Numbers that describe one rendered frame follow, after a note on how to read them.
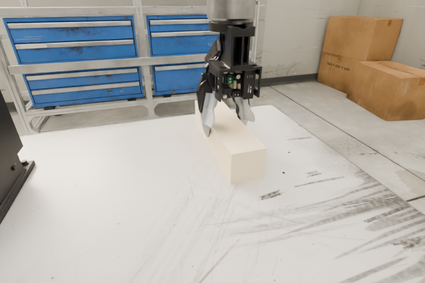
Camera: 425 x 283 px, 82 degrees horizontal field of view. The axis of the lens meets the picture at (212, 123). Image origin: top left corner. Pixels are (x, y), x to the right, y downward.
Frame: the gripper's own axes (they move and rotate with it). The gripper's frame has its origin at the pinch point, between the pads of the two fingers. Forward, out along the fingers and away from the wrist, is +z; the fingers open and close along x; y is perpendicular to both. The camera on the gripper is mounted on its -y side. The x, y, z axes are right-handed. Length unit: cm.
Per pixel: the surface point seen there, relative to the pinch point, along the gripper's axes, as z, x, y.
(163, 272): 4.3, -15.5, 23.5
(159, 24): -8, 3, -139
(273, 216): 4.3, 0.4, 20.1
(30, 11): -17, -69, -138
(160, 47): 8, 3, -140
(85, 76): 23, -49, -139
